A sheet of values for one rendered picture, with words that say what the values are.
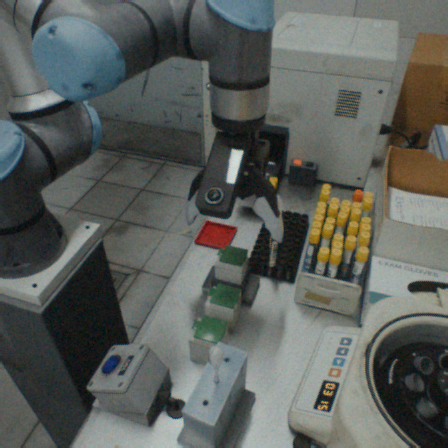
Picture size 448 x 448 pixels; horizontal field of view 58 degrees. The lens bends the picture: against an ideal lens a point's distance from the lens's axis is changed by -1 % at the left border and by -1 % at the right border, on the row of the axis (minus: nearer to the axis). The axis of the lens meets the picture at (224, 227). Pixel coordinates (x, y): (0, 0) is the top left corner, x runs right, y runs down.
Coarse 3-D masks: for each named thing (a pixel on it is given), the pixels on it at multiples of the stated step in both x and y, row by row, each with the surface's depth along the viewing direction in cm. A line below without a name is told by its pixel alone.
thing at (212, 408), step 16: (224, 352) 51; (240, 352) 51; (208, 368) 49; (224, 368) 49; (240, 368) 50; (208, 384) 48; (224, 384) 48; (240, 384) 52; (192, 400) 46; (208, 400) 46; (224, 400) 46; (240, 400) 56; (192, 416) 45; (208, 416) 45; (224, 416) 48; (240, 416) 54; (192, 432) 48; (208, 432) 46; (224, 432) 51
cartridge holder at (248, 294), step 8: (248, 272) 70; (208, 280) 72; (216, 280) 69; (248, 280) 72; (256, 280) 72; (208, 288) 70; (240, 288) 68; (248, 288) 70; (256, 288) 71; (248, 296) 69
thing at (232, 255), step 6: (228, 246) 69; (234, 246) 69; (222, 252) 68; (228, 252) 68; (234, 252) 68; (240, 252) 68; (246, 252) 68; (222, 258) 66; (228, 258) 66; (234, 258) 66; (240, 258) 66; (234, 264) 66; (240, 264) 65
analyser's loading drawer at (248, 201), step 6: (270, 156) 99; (276, 156) 99; (282, 156) 99; (270, 162) 90; (276, 162) 96; (270, 168) 91; (276, 168) 94; (270, 174) 92; (276, 174) 93; (240, 198) 86; (246, 198) 86; (252, 198) 85; (240, 204) 87; (246, 204) 87; (252, 204) 86
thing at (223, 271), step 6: (246, 258) 68; (216, 264) 67; (222, 264) 66; (228, 264) 66; (246, 264) 69; (216, 270) 68; (222, 270) 67; (228, 270) 67; (234, 270) 66; (240, 270) 66; (246, 270) 71; (216, 276) 69; (222, 276) 68; (228, 276) 68; (234, 276) 67; (240, 276) 67; (234, 282) 68; (240, 282) 68
